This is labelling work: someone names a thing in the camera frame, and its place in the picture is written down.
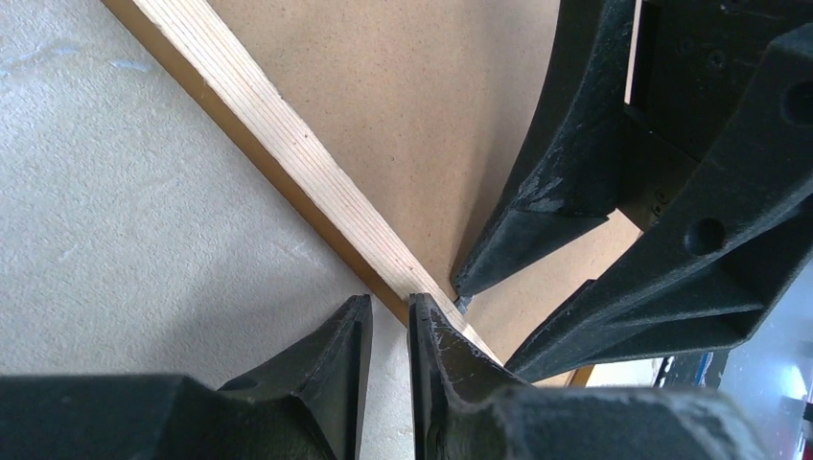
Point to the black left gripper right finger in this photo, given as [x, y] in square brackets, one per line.
[465, 406]

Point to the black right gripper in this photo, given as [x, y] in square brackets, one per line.
[733, 239]

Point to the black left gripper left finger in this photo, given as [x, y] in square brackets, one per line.
[307, 402]

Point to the wooden picture frame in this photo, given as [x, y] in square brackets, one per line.
[191, 41]

